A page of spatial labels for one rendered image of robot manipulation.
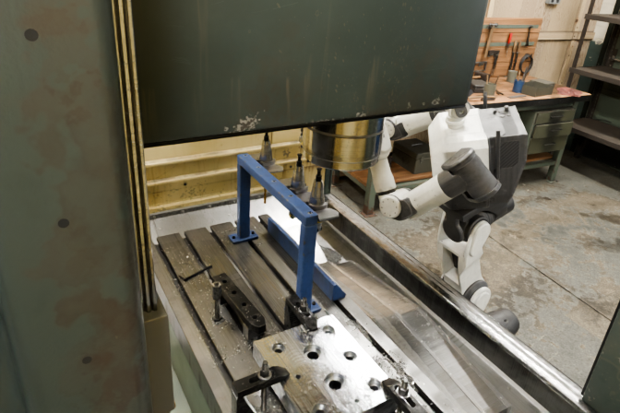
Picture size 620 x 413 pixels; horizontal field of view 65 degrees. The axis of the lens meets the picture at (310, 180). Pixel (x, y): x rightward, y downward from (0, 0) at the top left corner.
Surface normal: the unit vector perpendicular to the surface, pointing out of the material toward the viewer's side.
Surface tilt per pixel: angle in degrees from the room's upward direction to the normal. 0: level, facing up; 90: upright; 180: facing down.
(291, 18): 90
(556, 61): 90
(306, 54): 90
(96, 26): 90
